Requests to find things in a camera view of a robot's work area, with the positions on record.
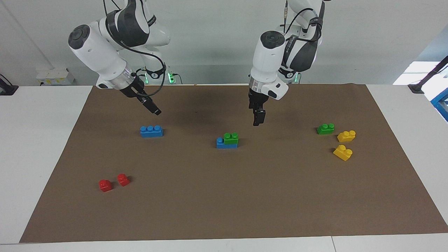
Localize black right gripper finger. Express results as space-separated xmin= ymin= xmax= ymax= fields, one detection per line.
xmin=137 ymin=95 xmax=162 ymax=116

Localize blue three-stud toy block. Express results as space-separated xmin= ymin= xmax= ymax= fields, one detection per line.
xmin=140 ymin=125 xmax=164 ymax=138
xmin=216 ymin=137 xmax=238 ymax=149

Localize yellow two-stud toy block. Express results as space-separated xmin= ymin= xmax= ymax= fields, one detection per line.
xmin=333 ymin=145 xmax=353 ymax=161
xmin=337 ymin=130 xmax=356 ymax=142

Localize brown table mat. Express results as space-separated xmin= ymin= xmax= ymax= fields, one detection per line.
xmin=19 ymin=84 xmax=448 ymax=243

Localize black table clamp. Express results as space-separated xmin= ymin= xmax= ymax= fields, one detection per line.
xmin=0 ymin=74 xmax=19 ymax=96

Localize black stand with clamp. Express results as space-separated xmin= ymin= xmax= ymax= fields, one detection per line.
xmin=409 ymin=56 xmax=448 ymax=94

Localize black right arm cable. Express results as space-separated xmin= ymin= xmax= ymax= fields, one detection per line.
xmin=103 ymin=0 xmax=167 ymax=98

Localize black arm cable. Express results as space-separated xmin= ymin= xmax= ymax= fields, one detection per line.
xmin=103 ymin=0 xmax=167 ymax=98
xmin=283 ymin=0 xmax=324 ymax=35

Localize black right base cables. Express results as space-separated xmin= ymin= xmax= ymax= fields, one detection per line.
xmin=140 ymin=68 xmax=182 ymax=85

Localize white wall socket box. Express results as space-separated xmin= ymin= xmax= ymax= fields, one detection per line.
xmin=36 ymin=68 xmax=75 ymax=86

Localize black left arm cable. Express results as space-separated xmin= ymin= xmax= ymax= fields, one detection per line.
xmin=283 ymin=0 xmax=324 ymax=35

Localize blue frame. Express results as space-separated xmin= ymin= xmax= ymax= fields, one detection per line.
xmin=430 ymin=87 xmax=448 ymax=122

